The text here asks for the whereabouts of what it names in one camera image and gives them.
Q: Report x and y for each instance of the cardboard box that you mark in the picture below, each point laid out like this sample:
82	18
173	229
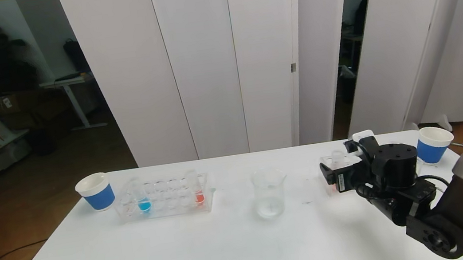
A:
9	104

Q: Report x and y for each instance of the test tube with red pigment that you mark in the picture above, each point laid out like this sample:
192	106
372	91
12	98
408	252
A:
198	197
337	158

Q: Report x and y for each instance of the black backpack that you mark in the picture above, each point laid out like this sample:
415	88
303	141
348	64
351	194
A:
76	56

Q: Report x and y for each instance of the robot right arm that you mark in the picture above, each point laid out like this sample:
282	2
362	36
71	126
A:
448	213

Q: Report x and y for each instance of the white partition foot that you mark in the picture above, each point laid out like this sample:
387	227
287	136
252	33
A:
444	123

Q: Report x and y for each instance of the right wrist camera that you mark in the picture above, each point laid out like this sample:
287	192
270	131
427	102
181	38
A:
363	135

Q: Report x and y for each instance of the metal door hinge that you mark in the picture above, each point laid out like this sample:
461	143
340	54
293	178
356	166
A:
293	67

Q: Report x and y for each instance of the clear glass beaker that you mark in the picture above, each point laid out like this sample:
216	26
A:
270	205

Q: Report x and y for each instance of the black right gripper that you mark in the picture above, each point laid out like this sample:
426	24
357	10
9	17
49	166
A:
339	182

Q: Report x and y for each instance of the white standing desk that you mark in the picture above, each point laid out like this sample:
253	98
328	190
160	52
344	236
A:
68	82

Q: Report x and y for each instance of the white three-panel folding screen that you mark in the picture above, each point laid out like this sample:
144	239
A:
200	62

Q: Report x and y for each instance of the white paper cup blue sleeve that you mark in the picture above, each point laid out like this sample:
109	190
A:
98	196
433	150

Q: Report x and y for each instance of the test tube with blue pigment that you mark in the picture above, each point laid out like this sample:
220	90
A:
145	205

